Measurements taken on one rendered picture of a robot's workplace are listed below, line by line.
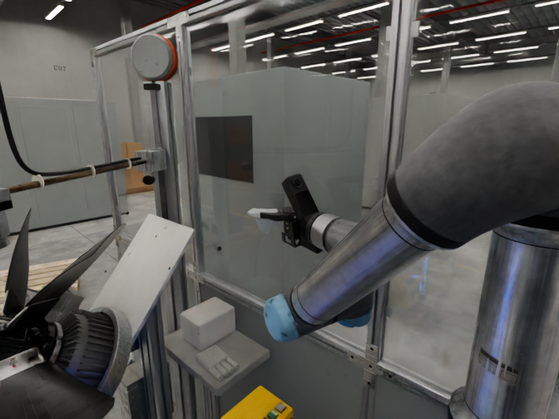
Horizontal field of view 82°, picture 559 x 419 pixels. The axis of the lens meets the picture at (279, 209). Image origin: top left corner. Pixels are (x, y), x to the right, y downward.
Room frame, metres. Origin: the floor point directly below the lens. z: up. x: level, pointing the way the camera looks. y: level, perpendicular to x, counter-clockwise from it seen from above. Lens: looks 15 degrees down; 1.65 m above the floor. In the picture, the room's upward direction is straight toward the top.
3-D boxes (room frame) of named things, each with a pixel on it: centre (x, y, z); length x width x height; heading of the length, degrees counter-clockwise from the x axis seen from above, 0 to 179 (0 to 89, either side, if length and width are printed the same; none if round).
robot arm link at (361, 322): (0.55, -0.13, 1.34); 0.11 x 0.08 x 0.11; 122
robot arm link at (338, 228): (0.56, -0.14, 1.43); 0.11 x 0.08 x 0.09; 32
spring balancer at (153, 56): (1.25, 0.45, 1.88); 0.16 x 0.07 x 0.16; 84
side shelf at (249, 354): (1.03, 0.25, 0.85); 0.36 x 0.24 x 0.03; 49
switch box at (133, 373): (0.94, 0.47, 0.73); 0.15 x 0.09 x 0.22; 139
